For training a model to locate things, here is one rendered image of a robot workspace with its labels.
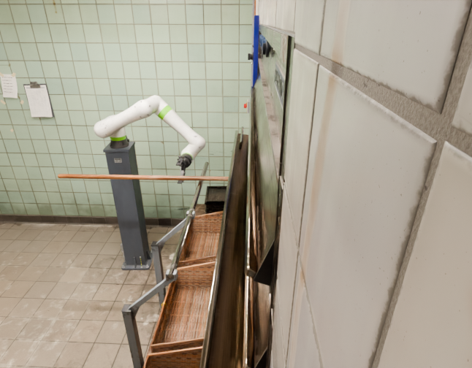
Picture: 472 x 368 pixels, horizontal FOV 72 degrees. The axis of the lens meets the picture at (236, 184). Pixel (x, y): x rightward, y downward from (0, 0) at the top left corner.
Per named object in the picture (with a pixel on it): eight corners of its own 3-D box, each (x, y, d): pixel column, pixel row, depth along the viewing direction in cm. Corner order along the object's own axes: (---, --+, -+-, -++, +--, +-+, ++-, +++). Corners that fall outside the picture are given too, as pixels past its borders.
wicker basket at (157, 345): (250, 288, 210) (250, 253, 198) (250, 372, 160) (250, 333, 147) (174, 285, 212) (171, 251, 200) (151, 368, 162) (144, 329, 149)
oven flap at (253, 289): (255, 128, 230) (265, 102, 221) (262, 375, 69) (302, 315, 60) (249, 126, 229) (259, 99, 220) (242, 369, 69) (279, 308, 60)
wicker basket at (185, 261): (250, 234, 264) (251, 204, 251) (250, 284, 213) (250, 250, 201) (191, 232, 266) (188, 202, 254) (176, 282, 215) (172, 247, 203)
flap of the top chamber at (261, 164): (256, 90, 218) (267, 60, 209) (267, 283, 58) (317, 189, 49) (250, 88, 217) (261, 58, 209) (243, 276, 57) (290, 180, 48)
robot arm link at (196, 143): (166, 119, 253) (160, 122, 243) (174, 108, 249) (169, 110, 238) (201, 151, 257) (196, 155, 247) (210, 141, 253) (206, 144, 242)
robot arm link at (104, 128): (86, 127, 242) (141, 98, 220) (100, 121, 256) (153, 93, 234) (96, 142, 245) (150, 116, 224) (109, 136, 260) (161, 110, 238)
